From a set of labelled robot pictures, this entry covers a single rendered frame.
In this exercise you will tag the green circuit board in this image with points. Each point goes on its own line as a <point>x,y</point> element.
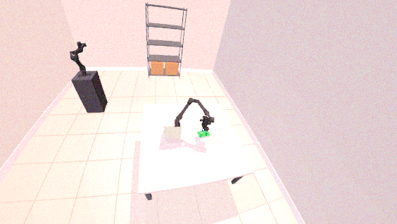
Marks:
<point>203,133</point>

